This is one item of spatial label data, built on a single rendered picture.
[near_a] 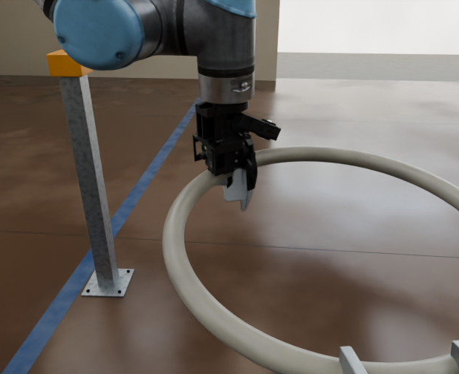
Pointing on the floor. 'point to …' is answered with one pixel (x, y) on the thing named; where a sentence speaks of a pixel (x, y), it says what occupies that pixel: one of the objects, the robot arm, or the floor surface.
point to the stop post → (89, 176)
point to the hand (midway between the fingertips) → (238, 197)
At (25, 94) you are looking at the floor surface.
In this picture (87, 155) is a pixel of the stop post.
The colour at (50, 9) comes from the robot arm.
